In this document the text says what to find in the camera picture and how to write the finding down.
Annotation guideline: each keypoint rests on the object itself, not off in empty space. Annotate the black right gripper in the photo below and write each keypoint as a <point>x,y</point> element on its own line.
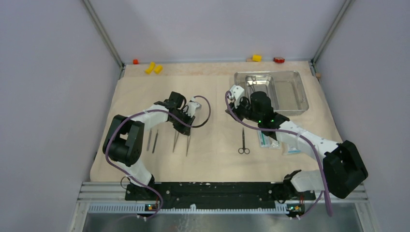
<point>242,101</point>

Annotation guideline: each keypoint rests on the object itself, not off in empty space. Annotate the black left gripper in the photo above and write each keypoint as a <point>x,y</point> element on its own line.
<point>183,129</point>

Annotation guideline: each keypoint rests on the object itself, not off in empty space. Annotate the beige wrapping cloth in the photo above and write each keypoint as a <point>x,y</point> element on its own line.
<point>213,153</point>

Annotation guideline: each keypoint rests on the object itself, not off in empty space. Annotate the steel tweezers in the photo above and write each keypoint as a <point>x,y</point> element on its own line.
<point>176,135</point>
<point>188,144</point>

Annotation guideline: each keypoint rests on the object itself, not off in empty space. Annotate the small steel instrument tray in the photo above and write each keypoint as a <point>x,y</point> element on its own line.
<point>265,83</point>

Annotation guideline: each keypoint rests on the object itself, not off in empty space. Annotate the steel forceps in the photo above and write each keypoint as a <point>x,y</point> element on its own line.
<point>252,83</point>

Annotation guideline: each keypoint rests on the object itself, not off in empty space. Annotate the teal white sterile packet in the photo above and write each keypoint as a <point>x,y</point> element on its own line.
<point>264,140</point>

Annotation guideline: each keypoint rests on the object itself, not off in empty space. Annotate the large steel tray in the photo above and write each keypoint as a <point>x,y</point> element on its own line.
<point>290,91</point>

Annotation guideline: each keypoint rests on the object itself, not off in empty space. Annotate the blue white sterile pouch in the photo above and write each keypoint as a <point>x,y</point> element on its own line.
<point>290,150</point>

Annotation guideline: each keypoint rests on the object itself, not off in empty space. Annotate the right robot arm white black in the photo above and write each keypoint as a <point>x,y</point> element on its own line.
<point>340,166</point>

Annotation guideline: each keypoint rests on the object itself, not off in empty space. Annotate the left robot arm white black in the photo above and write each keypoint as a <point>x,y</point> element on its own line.
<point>123,145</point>

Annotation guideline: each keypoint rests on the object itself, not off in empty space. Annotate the yellow block at back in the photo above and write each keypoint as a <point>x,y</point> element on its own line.
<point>256,58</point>

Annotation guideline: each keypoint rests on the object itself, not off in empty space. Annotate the red object at back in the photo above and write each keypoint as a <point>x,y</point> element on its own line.
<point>279,59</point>

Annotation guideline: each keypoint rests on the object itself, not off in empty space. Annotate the yellow block left two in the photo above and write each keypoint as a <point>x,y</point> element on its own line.
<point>158,69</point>

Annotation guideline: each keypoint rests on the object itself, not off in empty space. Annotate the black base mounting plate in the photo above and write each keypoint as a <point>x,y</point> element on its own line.
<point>217,195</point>

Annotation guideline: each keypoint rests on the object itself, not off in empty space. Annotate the yellow block left one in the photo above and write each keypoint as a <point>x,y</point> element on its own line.
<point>150,68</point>

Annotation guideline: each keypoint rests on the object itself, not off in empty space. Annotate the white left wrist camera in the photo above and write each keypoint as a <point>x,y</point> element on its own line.
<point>193,107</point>

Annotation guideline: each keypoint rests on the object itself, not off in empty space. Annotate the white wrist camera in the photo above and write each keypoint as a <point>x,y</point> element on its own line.
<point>193,107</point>
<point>235,94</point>

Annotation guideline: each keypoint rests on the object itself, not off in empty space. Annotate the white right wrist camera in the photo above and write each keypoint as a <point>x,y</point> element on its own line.
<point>235,94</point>

